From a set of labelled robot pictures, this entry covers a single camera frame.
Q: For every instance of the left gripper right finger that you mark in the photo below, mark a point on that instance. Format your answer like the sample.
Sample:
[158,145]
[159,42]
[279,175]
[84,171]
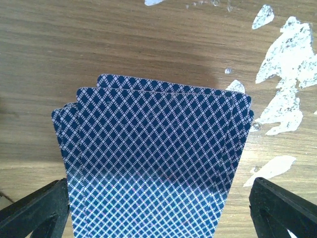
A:
[276,212]

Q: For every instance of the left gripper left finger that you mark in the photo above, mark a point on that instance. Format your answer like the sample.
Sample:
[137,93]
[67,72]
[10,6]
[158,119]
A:
[41,214]

